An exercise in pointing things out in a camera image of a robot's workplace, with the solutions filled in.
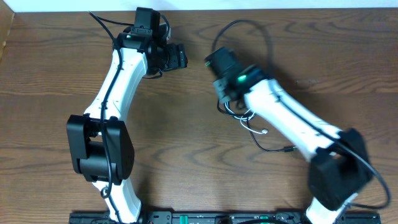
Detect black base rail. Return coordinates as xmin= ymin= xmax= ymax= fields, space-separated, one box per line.
xmin=68 ymin=211 xmax=382 ymax=224

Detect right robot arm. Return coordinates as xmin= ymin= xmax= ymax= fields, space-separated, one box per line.
xmin=205 ymin=47 xmax=373 ymax=223

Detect black usb cable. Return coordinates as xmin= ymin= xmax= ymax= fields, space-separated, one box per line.
xmin=216 ymin=101 xmax=297 ymax=153

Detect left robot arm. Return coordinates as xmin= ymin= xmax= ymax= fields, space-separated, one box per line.
xmin=66 ymin=7 xmax=188 ymax=223

